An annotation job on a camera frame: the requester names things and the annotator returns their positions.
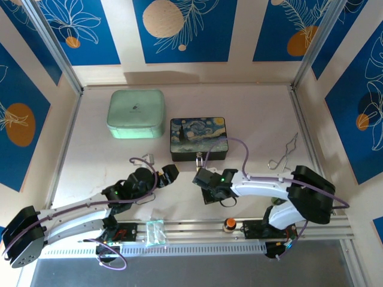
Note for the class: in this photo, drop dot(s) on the black under-rail bracket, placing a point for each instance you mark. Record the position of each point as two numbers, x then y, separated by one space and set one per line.
103 250
273 251

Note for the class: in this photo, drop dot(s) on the aluminium frame post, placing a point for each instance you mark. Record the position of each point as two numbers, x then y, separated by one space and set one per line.
57 51
317 45

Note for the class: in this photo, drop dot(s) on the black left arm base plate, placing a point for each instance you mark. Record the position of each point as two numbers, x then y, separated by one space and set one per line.
128 231

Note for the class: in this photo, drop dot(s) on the mint green zip case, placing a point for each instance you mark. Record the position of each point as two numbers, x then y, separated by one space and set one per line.
134 113

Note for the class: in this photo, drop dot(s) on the starry night tin box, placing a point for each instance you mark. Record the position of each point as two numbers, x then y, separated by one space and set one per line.
199 134

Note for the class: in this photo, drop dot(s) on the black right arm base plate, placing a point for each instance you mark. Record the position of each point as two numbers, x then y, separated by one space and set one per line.
251 230

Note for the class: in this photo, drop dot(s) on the blue poster orange oval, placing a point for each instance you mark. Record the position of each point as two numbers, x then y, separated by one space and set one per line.
21 125

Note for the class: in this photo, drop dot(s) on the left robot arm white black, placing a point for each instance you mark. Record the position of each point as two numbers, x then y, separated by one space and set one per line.
74 209

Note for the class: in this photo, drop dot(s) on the blue poster orange circle fern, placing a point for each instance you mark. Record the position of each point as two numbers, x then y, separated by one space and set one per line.
275 36

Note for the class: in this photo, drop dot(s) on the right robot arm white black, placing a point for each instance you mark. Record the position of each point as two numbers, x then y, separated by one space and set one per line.
260 185

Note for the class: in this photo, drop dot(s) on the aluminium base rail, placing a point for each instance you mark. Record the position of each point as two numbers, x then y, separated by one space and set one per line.
194 230

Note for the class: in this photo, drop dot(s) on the blue poster white leaf outlines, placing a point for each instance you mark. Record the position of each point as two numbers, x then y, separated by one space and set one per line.
359 149

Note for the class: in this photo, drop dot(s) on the blue floral wall poster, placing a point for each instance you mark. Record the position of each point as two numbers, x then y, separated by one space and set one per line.
338 39
30 45

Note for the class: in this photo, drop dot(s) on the blue poster white flower outline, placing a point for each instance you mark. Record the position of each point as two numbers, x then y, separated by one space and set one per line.
89 51

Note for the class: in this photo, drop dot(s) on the aluminium table side rail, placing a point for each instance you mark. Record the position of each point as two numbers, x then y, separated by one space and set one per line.
306 134
70 131

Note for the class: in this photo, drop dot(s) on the small bottle orange cap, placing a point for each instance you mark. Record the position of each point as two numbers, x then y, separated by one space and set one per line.
229 222

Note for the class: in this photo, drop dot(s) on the blue poster large beige circle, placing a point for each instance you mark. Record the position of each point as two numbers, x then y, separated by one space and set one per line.
194 45

